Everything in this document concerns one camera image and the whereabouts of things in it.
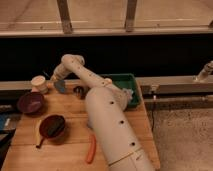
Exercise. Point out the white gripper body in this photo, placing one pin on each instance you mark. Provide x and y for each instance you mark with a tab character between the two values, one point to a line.
59	73

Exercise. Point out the blue plastic fork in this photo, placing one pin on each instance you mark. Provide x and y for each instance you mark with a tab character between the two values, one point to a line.
60	86

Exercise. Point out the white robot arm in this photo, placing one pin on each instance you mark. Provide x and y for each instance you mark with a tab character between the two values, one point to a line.
105	104

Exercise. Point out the cream plastic cup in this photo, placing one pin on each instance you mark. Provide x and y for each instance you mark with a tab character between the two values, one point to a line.
39	82

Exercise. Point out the purple bowl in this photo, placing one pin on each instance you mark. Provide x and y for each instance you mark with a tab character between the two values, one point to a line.
30	102

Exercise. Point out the dark red frying pan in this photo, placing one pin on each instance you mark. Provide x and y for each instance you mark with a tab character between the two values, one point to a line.
51	127

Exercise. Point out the green plastic bin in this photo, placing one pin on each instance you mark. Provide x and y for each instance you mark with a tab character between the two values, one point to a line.
126	81

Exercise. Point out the orange carrot toy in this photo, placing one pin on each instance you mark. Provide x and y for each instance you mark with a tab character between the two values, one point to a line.
92	150

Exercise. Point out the wooden frame post left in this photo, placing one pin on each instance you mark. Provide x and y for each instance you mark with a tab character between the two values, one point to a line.
64	16

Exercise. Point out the wooden frame post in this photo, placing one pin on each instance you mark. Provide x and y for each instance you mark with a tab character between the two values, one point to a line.
130	15
64	16

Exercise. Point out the wooden frame post right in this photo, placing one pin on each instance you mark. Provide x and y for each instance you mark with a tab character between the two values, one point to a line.
130	15

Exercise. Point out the metal rail bar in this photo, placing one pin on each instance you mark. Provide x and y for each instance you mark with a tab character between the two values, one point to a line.
174	85

